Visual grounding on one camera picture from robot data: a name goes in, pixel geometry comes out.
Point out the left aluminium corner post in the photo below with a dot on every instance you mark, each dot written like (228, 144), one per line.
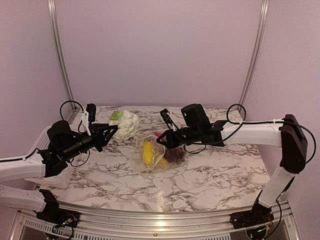
(59, 49)

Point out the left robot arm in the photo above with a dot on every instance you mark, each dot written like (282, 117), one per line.
(64, 145)

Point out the white fake cauliflower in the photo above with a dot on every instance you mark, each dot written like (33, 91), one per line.
(128, 124)

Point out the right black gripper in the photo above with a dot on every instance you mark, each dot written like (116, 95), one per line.
(171, 139)

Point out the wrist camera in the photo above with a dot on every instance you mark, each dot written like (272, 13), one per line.
(165, 114)
(88, 116)

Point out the aluminium front rail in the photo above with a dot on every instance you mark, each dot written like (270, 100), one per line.
(108, 224)

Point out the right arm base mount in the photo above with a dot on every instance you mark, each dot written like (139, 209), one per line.
(250, 218)

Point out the orange fake tomato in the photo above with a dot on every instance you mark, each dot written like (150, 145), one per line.
(158, 134)

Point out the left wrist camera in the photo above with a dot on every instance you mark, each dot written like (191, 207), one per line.
(88, 116)

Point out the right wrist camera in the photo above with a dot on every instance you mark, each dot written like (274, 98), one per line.
(165, 114)

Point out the clear zip top bag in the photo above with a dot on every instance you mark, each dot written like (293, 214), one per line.
(158, 150)

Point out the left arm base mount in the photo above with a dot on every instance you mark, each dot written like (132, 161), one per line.
(60, 217)

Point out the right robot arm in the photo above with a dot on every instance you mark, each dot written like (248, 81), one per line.
(283, 133)

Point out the purple fake grape bunch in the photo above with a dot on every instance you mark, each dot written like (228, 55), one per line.
(175, 155)

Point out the yellow fake banana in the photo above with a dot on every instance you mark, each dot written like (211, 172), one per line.
(147, 152)

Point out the right aluminium corner post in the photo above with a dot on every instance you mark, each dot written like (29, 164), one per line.
(257, 46)

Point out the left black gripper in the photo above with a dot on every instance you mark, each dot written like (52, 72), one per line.
(96, 130)

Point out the yellow fake lemon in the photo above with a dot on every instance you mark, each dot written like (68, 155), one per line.
(162, 163)

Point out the aluminium corner post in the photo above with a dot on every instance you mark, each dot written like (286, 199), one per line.
(59, 49)
(257, 46)

